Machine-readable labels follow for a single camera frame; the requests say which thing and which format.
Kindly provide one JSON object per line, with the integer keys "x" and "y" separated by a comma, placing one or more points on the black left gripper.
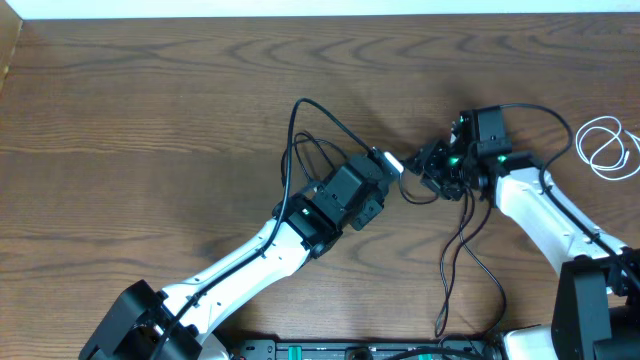
{"x": 375, "y": 210}

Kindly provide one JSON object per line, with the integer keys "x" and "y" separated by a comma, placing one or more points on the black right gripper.
{"x": 428, "y": 158}

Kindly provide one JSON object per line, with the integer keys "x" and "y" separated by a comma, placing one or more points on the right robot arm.
{"x": 596, "y": 311}

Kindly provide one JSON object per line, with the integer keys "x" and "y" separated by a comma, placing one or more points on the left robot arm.
{"x": 178, "y": 321}

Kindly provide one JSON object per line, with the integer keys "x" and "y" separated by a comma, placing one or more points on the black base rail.
{"x": 268, "y": 349}

